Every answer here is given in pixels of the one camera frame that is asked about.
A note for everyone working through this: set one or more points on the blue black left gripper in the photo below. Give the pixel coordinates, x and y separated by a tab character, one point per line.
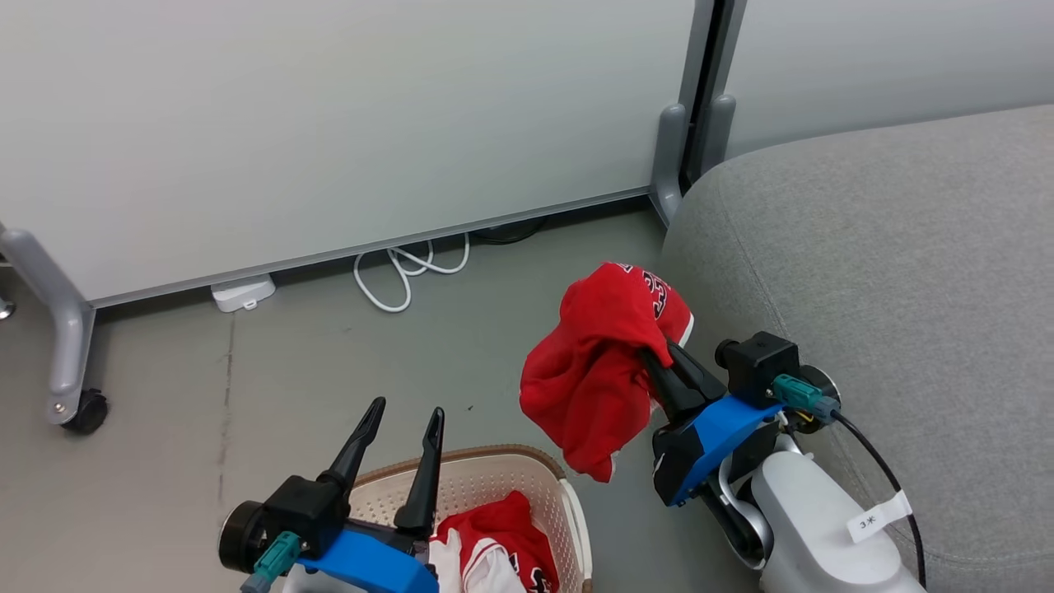
370	564

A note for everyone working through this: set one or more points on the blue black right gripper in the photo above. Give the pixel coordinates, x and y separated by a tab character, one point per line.
708	436

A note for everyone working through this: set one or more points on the red basketball jersey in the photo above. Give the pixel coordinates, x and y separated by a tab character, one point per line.
589	362

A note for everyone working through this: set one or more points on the beige plastic laundry basket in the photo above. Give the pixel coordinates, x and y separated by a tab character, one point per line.
486	478

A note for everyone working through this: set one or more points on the red and white garment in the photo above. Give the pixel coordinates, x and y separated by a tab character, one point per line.
502	539

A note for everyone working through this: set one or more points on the white power adapter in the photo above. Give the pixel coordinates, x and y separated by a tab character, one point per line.
242	292

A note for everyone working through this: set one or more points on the grey short partition foot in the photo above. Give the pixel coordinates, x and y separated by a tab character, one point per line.
669	156
718	128

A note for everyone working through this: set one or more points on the grey fabric sofa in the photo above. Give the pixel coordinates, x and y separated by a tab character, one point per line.
906	288

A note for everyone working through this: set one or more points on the black caster wheel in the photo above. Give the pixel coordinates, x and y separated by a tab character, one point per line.
89	414

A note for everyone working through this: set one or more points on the grey curved partition leg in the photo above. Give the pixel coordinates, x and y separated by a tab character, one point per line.
70	338

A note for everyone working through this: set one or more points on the large white partition panel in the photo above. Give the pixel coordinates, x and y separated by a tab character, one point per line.
329	123

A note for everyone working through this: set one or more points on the small white partition panel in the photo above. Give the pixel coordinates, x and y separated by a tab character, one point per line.
889	58

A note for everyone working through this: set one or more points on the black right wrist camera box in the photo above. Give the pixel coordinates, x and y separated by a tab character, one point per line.
762	362

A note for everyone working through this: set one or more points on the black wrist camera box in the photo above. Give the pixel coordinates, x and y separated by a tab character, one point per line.
300	506
762	362

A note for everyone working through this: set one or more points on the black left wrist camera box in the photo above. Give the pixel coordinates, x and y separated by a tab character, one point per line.
300	506

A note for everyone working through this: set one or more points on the green right camera connector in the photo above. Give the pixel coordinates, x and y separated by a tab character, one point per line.
803	394

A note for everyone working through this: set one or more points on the green camera connector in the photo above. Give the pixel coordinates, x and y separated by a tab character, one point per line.
276	560
803	394

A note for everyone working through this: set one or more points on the green left camera connector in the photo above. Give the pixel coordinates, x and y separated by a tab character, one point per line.
276	560

